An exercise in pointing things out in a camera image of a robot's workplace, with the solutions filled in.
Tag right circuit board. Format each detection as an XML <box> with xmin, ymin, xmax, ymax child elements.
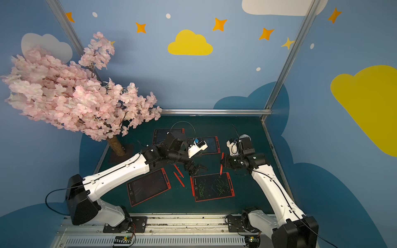
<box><xmin>245</xmin><ymin>236</ymin><xmax>261</xmax><ymax>248</ymax></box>

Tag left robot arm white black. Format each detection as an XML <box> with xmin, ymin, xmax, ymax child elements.
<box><xmin>65</xmin><ymin>132</ymin><xmax>208</xmax><ymax>227</ymax></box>

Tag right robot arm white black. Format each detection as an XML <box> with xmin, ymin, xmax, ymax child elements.
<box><xmin>221</xmin><ymin>134</ymin><xmax>319</xmax><ymax>248</ymax></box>

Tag circuit board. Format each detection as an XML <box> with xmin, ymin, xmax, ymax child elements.
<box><xmin>245</xmin><ymin>236</ymin><xmax>261</xmax><ymax>248</ymax></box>
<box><xmin>112</xmin><ymin>236</ymin><xmax>134</xmax><ymax>248</ymax></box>

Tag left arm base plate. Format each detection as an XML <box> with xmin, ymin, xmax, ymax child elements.
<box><xmin>103</xmin><ymin>217</ymin><xmax>147</xmax><ymax>234</ymax></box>

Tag red tablet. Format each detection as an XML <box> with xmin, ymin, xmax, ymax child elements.
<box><xmin>152</xmin><ymin>128</ymin><xmax>185</xmax><ymax>145</ymax></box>
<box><xmin>192</xmin><ymin>173</ymin><xmax>235</xmax><ymax>202</ymax></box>
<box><xmin>199</xmin><ymin>136</ymin><xmax>221</xmax><ymax>155</ymax></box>
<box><xmin>127</xmin><ymin>168</ymin><xmax>172</xmax><ymax>207</ymax></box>
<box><xmin>132</xmin><ymin>145</ymin><xmax>146</xmax><ymax>157</ymax></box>

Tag red stylus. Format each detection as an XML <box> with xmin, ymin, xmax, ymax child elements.
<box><xmin>190</xmin><ymin>176</ymin><xmax>195</xmax><ymax>197</ymax></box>
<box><xmin>173</xmin><ymin>172</ymin><xmax>186</xmax><ymax>188</ymax></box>
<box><xmin>220</xmin><ymin>153</ymin><xmax>225</xmax><ymax>175</ymax></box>
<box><xmin>174</xmin><ymin>164</ymin><xmax>184</xmax><ymax>178</ymax></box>

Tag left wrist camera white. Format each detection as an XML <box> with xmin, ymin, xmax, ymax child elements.
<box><xmin>188</xmin><ymin>137</ymin><xmax>208</xmax><ymax>159</ymax></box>

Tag aluminium rail frame front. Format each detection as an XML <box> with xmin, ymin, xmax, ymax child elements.
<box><xmin>51</xmin><ymin>214</ymin><xmax>273</xmax><ymax>248</ymax></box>

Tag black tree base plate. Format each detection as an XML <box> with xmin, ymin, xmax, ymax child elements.
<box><xmin>109</xmin><ymin>144</ymin><xmax>135</xmax><ymax>165</ymax></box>

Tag pink cherry blossom tree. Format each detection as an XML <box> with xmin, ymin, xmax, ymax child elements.
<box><xmin>2</xmin><ymin>32</ymin><xmax>162</xmax><ymax>142</ymax></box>

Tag aluminium back rail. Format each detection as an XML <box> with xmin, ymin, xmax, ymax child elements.
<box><xmin>161</xmin><ymin>109</ymin><xmax>272</xmax><ymax>116</ymax></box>

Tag silver tin can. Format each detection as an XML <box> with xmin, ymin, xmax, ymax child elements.
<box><xmin>239</xmin><ymin>134</ymin><xmax>251</xmax><ymax>139</ymax></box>

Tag left circuit board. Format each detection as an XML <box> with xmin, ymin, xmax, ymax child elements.
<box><xmin>112</xmin><ymin>236</ymin><xmax>134</xmax><ymax>248</ymax></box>

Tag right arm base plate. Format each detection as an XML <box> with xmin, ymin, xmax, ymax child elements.
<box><xmin>224</xmin><ymin>214</ymin><xmax>259</xmax><ymax>233</ymax></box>

